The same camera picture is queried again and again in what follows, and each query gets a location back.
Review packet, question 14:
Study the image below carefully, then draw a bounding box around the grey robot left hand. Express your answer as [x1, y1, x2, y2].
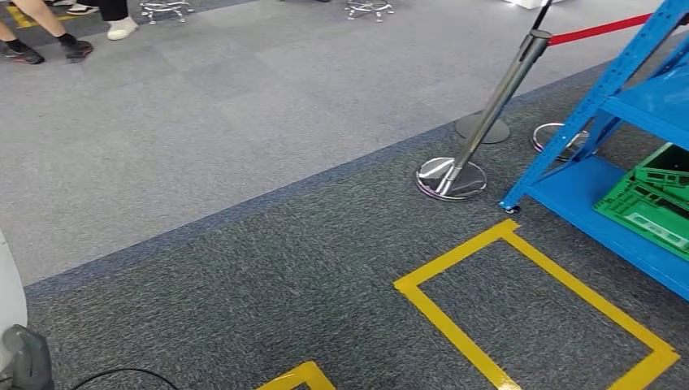
[0, 324, 55, 390]

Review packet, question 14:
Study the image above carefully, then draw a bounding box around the white plastic car part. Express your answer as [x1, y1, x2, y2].
[0, 231, 28, 374]

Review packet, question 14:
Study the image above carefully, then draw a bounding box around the blue metal shelf rack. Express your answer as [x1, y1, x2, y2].
[497, 0, 689, 302]

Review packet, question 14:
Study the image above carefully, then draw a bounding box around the person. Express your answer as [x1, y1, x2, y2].
[0, 0, 95, 66]
[67, 0, 140, 42]

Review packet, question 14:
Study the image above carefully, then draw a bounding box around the chrome stool base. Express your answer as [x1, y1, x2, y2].
[344, 0, 395, 23]
[140, 0, 195, 26]

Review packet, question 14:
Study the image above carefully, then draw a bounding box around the grey round stanchion base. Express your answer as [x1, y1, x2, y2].
[455, 111, 511, 145]

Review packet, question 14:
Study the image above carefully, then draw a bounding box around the thin black rod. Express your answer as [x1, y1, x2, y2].
[531, 0, 554, 33]

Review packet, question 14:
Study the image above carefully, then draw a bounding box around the green folded plastic crate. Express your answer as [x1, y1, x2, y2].
[594, 142, 689, 262]

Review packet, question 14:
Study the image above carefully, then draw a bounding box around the red barrier belt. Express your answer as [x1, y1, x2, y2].
[548, 12, 653, 47]

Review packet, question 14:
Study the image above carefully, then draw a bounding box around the black robot tether cable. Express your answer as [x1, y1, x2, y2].
[70, 368, 180, 390]

